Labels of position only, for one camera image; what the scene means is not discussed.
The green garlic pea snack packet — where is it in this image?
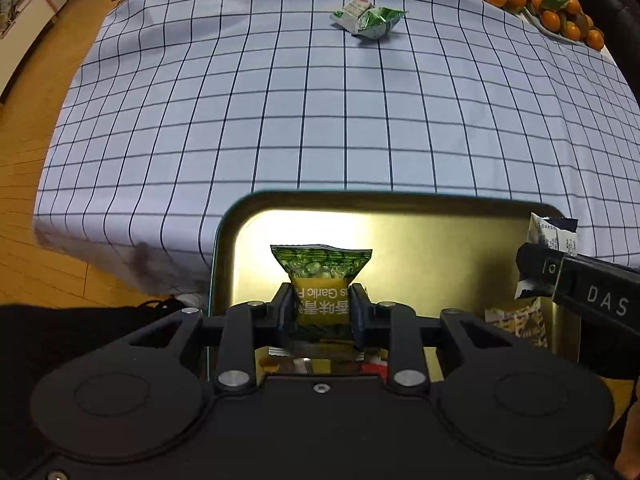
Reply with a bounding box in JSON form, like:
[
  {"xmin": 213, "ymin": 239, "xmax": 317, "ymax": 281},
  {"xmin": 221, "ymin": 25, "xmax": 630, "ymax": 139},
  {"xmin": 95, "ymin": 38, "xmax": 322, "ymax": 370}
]
[{"xmin": 270, "ymin": 245, "xmax": 372, "ymax": 340}]

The beige snack packet in tray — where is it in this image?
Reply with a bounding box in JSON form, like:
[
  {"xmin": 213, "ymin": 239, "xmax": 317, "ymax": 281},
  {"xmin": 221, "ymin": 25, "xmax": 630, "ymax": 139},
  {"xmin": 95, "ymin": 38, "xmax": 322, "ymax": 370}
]
[{"xmin": 484, "ymin": 298, "xmax": 548, "ymax": 348}]

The white navy snack packet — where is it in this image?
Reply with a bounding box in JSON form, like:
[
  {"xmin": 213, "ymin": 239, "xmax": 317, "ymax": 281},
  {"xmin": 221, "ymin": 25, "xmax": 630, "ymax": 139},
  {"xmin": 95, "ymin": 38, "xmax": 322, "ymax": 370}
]
[{"xmin": 514, "ymin": 212, "xmax": 578, "ymax": 299}]

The blue checked tablecloth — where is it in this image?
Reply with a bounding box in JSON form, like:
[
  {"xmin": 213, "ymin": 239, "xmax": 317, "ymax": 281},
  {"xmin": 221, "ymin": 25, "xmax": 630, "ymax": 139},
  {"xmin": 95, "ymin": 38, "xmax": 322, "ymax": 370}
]
[{"xmin": 32, "ymin": 0, "xmax": 639, "ymax": 294}]

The plate of tangerines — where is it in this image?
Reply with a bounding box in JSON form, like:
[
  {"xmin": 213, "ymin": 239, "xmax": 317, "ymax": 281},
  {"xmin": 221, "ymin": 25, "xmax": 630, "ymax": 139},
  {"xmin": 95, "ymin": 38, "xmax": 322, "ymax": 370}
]
[{"xmin": 484, "ymin": 0, "xmax": 605, "ymax": 52}]

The green foil snack packet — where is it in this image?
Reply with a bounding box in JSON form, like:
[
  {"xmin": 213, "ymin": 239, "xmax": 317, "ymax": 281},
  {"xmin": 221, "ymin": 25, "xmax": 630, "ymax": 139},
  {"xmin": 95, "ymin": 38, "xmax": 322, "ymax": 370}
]
[{"xmin": 352, "ymin": 6, "xmax": 407, "ymax": 40}]

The white red snack packet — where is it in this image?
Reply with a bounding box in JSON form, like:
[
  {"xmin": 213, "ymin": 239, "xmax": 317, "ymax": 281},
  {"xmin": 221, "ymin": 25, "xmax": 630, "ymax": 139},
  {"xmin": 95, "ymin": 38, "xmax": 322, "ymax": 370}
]
[{"xmin": 330, "ymin": 0, "xmax": 373, "ymax": 35}]

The gold metal tray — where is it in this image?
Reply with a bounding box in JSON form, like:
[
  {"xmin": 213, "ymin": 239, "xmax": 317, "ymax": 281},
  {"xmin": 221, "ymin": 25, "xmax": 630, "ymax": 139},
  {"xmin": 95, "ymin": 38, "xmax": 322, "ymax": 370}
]
[{"xmin": 207, "ymin": 188, "xmax": 591, "ymax": 386}]

